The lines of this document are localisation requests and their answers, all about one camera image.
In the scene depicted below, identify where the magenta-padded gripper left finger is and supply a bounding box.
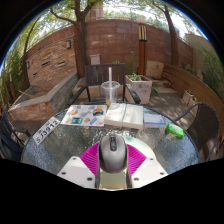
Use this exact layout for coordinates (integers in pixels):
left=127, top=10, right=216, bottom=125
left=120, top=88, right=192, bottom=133
left=57, top=142, right=102, bottom=190

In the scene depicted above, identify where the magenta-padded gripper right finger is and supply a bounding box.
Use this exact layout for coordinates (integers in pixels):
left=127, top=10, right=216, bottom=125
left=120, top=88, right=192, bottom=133
left=125, top=143, right=169, bottom=189

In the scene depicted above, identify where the grey computer mouse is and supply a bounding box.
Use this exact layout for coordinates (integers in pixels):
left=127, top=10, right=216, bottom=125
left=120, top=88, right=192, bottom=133
left=98, top=133, right=129, bottom=174

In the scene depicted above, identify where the blue and white book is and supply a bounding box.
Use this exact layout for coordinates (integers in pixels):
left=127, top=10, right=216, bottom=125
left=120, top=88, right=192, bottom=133
left=143, top=111, right=167, bottom=129

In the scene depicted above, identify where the flat white box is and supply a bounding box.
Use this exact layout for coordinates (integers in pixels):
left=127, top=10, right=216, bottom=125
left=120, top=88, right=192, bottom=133
left=122, top=103, right=145, bottom=131
left=104, top=102, right=127, bottom=128

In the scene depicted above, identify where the colourful printed sheet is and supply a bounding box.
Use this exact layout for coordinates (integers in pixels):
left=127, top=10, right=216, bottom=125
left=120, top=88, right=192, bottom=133
left=60, top=104, right=108, bottom=128

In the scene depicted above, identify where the small green packet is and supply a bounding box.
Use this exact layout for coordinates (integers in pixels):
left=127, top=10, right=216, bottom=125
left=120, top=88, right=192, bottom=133
left=166, top=122, right=185, bottom=138

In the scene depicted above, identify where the clear plastic cup with straw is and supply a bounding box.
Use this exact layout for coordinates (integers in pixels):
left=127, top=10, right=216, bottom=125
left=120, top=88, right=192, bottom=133
left=100, top=66, right=121, bottom=107

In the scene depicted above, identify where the stone raised garden bed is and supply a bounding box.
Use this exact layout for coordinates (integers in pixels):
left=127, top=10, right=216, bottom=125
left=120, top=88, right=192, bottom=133
left=8, top=71, right=81, bottom=121

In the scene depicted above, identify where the dark wicker chair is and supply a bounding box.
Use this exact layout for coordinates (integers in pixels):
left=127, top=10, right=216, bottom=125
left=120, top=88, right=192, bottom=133
left=173, top=101, right=221, bottom=161

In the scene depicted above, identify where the black slatted chair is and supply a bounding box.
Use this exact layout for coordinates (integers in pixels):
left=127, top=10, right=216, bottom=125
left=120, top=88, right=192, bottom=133
left=0, top=103, right=32, bottom=163

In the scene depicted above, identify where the dark slatted wooden chair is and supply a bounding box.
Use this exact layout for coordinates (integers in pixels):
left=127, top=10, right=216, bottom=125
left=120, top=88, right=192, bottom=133
left=69, top=63, right=142, bottom=106

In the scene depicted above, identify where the beige stone slab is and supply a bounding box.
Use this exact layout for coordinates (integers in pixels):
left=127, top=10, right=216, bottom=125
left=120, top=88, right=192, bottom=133
left=145, top=60, right=165, bottom=80

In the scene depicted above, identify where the curved wooden bench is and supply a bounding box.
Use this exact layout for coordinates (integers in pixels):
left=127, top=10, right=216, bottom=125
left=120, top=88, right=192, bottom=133
left=162, top=63, right=224, bottom=134

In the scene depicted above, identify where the thick forked tree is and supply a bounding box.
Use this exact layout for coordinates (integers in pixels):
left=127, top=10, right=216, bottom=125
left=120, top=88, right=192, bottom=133
left=49, top=0, right=101, bottom=79

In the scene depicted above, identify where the thin leaning tree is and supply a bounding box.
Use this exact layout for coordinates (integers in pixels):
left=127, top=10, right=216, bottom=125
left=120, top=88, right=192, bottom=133
left=22, top=16, right=42, bottom=89

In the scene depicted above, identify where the slim tree trunk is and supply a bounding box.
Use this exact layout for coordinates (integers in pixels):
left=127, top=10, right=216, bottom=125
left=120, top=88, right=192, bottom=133
left=151, top=0, right=180, bottom=67

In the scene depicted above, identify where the white wall box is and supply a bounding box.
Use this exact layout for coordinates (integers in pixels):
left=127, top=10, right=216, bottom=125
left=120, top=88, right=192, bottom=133
left=89, top=53, right=101, bottom=66

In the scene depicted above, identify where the wooden garden lamp post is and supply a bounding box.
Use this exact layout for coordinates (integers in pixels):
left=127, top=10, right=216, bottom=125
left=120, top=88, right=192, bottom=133
left=137, top=17, right=148, bottom=76

